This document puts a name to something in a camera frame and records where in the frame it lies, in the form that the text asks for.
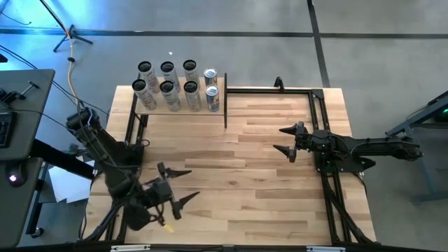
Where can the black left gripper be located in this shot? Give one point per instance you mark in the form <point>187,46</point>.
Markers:
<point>161,192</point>

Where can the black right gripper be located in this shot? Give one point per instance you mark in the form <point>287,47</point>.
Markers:
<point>309,141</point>

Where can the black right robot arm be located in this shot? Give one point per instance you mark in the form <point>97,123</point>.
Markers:
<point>374,145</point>

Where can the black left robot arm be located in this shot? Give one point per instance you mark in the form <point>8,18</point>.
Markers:
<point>105,150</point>

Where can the yellow tag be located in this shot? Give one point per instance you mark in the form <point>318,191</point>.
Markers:
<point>168,228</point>

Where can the white paper sheet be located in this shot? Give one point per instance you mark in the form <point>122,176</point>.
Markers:
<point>66,185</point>

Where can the black stand with green light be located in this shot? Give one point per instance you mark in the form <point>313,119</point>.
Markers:
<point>435,103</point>

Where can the dark grey desk top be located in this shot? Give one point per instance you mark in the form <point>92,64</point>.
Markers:
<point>31,122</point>
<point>17,210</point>

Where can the black mouse with green light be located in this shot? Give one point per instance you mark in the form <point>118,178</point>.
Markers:
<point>15,173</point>

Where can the black keyboard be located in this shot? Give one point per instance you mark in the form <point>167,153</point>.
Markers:
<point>7,129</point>

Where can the black tripod stand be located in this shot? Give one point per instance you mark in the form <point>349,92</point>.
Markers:
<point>71,34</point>

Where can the black desk gadget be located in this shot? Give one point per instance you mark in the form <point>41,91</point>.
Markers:
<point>8,96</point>

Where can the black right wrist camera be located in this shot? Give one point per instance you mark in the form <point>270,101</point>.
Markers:
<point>302,127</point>

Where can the black aluminium extrusion frame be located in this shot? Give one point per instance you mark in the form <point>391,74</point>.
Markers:
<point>266,91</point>

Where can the black mount bracket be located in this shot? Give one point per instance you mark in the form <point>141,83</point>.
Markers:
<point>279,83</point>

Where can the white bracket strip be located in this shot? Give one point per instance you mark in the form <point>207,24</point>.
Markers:
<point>325,249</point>
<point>131,248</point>

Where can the black desk leg frame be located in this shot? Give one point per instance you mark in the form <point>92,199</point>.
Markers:
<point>59,159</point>

